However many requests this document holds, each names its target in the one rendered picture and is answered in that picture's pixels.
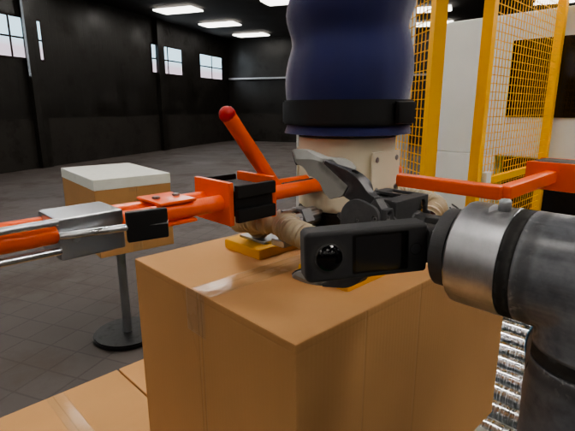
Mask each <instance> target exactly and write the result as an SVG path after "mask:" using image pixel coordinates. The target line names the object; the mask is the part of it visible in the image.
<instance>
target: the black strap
mask: <svg viewBox="0 0 575 431"><path fill-rule="evenodd" d="M415 104H416V103H415V102H414V101H413V99H319V100H284V102H282V112H283V122H285V124H287V125H295V126H320V127H379V126H402V125H410V124H412V123H414V118H415Z"/></svg>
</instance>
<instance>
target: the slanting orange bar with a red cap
mask: <svg viewBox="0 0 575 431"><path fill-rule="evenodd" d="M219 118H220V120H221V121H222V122H223V123H224V125H225V126H226V128H227V129H228V130H229V132H230V133H231V135H232V136H233V138H234V140H235V141H236V143H237V144H238V146H239V147H240V148H241V149H242V151H243V152H244V154H245V155H246V157H247V159H248V160H249V162H250V163H251V165H252V166H253V167H254V169H255V170H256V172H257V173H258V174H267V175H273V176H275V177H276V184H277V185H281V184H282V183H281V182H280V181H279V179H278V178H277V176H276V174H275V173H274V171H273V170H272V168H271V166H270V165H269V164H268V162H267V161H266V159H265V158H264V156H263V154H262V152H261V151H260V149H259V148H258V147H257V145H256V144H255V142H254V140H253V139H252V137H251V135H250V134H249V132H248V131H247V130H246V128H245V126H244V125H243V123H242V122H241V120H240V118H239V117H238V116H237V114H236V113H235V110H234V108H232V107H231V106H223V107H222V108H221V109H220V110H219Z"/></svg>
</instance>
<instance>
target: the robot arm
mask: <svg viewBox="0 0 575 431"><path fill-rule="evenodd" d="M292 154H293V159H294V162H295V164H296V165H300V166H302V167H303V168H304V169H305V171H306V172H307V174H308V175H309V176H311V177H313V178H315V179H316V180H317V181H318V182H319V184H320V185H321V187H322V189H323V193H324V194H325V195H326V196H327V197H328V198H329V199H333V198H340V197H345V198H347V199H348V200H350V201H348V202H347V203H345V205H344V206H343V208H342V210H341V212H338V213H337V217H338V218H339V219H340V220H341V224H339V225H329V226H319V227H304V228H303V229H302V230H301V231H300V261H301V269H297V270H295V271H294V272H293V273H292V277H293V278H294V279H296V280H299V281H302V282H304V283H307V284H311V285H315V286H324V287H335V288H347V287H350V286H354V285H356V284H359V283H360V282H362V281H364V280H366V279H367V278H368V277H370V276H375V275H390V274H398V273H405V272H413V271H421V270H425V265H426V263H428V270H429V274H430V278H431V279H432V281H433V282H434V283H436V284H438V285H441V286H444V289H445V292H446V293H447V295H448V297H449V298H450V299H452V300H453V301H455V302H458V303H461V304H465V305H469V306H471V307H474V308H477V309H480V310H484V311H487V312H489V313H492V314H496V315H498V316H504V317H506V318H509V319H512V320H515V321H517V322H522V323H525V324H528V325H531V327H530V329H529V331H528V333H527V335H526V338H525V372H524V376H523V381H522V390H521V400H520V408H519V420H518V425H517V430H516V431H575V215H565V214H559V213H553V212H547V211H541V210H528V209H525V208H512V203H513V201H512V200H511V199H509V198H502V199H500V201H499V204H492V203H486V202H480V201H475V202H471V203H469V204H468V205H466V207H464V209H456V208H452V209H449V210H447V211H445V212H444V213H443V214H442V215H436V213H434V212H432V211H430V210H428V197H429V194H426V193H421V192H409V191H403V190H398V189H392V188H383V189H379V190H375V191H373V186H372V184H371V182H370V180H369V179H368V178H367V177H366V176H364V175H363V174H361V173H360V172H359V171H357V170H356V166H355V165H354V164H353V163H352V162H351V161H349V160H347V159H346V158H340V157H332V156H325V155H323V154H321V153H319V152H315V151H312V150H307V149H293V151H292ZM396 192H398V193H396ZM401 193H403V194H401ZM421 202H422V205H423V207H422V206H421ZM421 208H422V209H421ZM421 211H423V212H421Z"/></svg>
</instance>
